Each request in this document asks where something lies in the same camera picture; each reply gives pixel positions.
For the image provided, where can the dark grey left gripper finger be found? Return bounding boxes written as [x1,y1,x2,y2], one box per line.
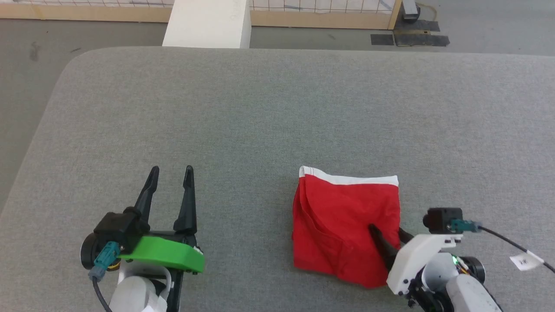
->
[173,166,198,233]
[134,166,160,218]

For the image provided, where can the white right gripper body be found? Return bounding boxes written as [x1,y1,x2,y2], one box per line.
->
[386,234,463,297]

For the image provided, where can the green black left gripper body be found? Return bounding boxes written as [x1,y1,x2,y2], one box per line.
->
[119,230,205,273]

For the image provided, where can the red garment with white band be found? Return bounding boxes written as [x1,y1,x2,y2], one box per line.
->
[292,166,402,289]

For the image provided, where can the white rectangular pillar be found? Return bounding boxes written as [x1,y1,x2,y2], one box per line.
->
[162,0,252,49]

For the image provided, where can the long black floor mat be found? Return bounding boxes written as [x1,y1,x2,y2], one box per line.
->
[394,34,450,47]

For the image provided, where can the dark grey floor mat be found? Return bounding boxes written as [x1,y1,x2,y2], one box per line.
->
[395,19,441,32]

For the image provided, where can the dark grey stand foot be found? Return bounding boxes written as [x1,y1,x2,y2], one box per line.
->
[401,0,421,22]

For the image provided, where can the black cable with teal connector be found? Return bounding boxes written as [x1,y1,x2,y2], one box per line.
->
[450,219,555,273]
[88,242,121,312]

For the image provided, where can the white paper cable tag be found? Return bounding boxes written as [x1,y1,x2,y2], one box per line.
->
[509,251,545,271]

